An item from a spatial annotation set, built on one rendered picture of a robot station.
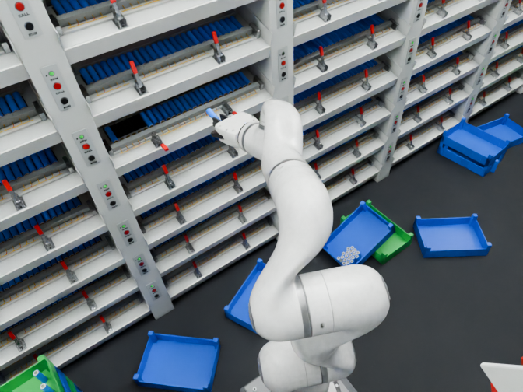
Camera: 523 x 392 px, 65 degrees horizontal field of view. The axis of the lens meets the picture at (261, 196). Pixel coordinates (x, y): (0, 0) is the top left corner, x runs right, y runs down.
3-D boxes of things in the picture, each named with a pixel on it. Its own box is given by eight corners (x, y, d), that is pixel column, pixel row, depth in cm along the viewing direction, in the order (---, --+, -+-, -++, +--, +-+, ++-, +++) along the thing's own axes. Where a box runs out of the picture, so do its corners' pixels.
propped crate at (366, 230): (351, 275, 196) (347, 270, 190) (322, 248, 208) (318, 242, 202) (395, 231, 198) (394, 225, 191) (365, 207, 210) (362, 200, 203)
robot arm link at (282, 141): (279, 118, 72) (258, 93, 100) (264, 203, 77) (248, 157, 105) (328, 125, 73) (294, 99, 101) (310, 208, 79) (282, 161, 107)
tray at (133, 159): (272, 106, 153) (275, 87, 145) (117, 177, 131) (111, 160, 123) (241, 71, 160) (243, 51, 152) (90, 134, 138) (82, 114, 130)
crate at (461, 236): (472, 223, 213) (476, 213, 207) (486, 255, 199) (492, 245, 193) (412, 225, 214) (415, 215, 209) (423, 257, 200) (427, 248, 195)
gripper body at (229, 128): (265, 116, 107) (242, 106, 115) (233, 132, 103) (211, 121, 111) (271, 141, 111) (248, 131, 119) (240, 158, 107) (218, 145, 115)
